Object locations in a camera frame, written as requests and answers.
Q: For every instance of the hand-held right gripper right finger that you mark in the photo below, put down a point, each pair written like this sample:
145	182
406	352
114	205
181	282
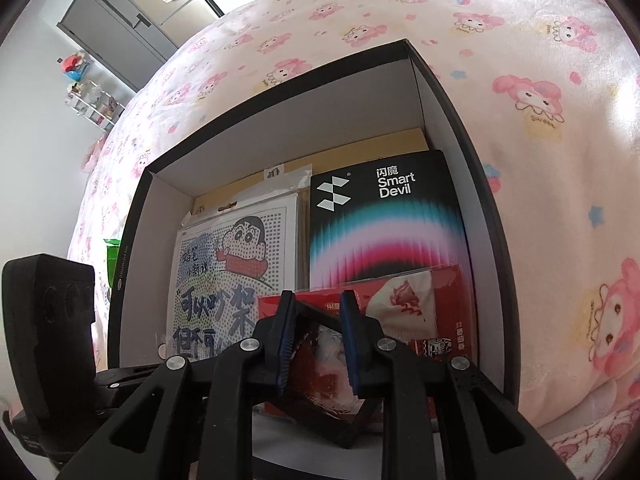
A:
350	345

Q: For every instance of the green corn snack packet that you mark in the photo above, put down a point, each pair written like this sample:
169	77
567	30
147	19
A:
111	246

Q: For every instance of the grey double door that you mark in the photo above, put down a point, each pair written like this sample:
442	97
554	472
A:
120	40

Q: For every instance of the black cardboard box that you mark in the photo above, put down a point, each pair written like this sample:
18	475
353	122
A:
475	160

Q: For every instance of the red packet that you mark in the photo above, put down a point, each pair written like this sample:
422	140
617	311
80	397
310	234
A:
450	330

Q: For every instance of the yellow cardboard sheet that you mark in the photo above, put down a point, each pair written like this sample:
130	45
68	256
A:
360	152

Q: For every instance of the black square display frame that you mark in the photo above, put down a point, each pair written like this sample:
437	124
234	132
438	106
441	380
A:
325	427

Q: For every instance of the champagne fridge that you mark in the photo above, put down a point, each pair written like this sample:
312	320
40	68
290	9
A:
190	7

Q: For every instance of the pink plush toy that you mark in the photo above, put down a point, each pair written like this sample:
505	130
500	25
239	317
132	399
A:
92	155

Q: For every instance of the red and blue plush toy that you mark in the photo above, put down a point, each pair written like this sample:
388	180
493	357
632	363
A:
75	67

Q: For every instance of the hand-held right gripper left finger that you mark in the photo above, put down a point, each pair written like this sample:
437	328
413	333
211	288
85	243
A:
285	345

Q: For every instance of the pink cartoon printed blanket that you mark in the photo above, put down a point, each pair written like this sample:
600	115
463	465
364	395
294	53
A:
550	60

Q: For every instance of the black rainbow screen protector box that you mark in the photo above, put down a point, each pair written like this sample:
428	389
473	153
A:
380	220

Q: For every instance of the cartoon diamond painting kit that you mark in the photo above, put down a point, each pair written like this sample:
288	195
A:
230	270

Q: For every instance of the clear hanging bag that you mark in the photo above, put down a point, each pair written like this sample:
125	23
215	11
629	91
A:
287	180

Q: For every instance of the white shelf rack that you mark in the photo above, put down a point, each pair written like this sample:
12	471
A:
95	105

